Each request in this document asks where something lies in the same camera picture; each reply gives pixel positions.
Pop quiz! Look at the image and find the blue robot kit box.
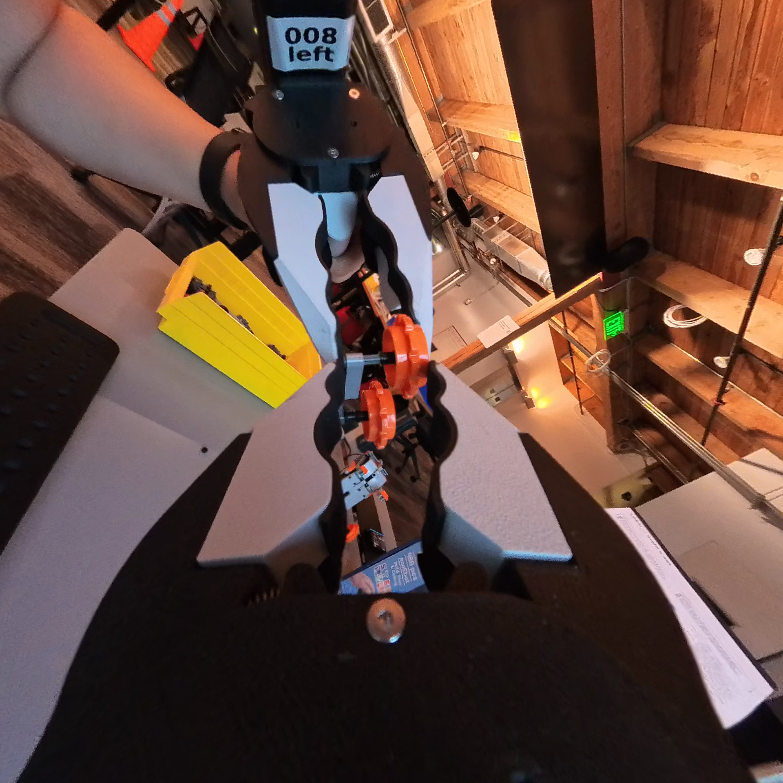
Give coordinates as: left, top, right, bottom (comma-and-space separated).
339, 449, 783, 730

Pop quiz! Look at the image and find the black round-base stand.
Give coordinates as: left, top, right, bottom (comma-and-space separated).
446, 186, 485, 229

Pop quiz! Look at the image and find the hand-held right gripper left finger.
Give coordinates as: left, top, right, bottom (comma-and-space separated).
196, 361, 347, 593

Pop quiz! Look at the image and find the person's left hand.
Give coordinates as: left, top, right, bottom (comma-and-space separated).
329, 235, 369, 284

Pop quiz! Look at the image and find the white paper notice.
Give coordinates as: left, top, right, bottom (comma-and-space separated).
476, 314, 521, 349

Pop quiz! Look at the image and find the yellow storage bin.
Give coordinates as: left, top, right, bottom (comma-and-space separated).
156, 241, 323, 409

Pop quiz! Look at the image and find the black office chair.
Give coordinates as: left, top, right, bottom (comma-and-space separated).
391, 416, 437, 485

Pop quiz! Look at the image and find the orange gear wheel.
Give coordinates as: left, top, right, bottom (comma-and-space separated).
382, 314, 431, 400
357, 380, 398, 451

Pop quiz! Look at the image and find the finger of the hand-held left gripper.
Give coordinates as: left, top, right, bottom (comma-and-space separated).
364, 174, 436, 368
267, 184, 342, 363

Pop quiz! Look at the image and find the person's left forearm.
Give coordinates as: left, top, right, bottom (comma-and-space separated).
0, 0, 224, 212

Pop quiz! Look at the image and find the silver ventilation duct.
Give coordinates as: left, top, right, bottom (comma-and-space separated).
471, 217, 555, 292

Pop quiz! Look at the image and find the grey robot chassis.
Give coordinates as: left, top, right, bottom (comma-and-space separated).
339, 451, 392, 544

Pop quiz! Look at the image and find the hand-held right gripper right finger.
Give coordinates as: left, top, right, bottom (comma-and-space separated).
422, 361, 574, 593

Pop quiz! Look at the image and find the grey perforated beam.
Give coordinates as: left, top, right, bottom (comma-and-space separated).
343, 352, 369, 402

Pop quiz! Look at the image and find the red storage crate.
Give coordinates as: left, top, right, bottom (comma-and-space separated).
336, 306, 369, 351

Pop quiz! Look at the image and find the orange safety vest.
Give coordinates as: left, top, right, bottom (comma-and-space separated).
118, 0, 207, 72

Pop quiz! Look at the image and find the black perforated panel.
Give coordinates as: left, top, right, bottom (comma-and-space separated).
0, 292, 121, 553

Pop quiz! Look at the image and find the grey desk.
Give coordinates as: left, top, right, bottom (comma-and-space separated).
0, 228, 343, 783

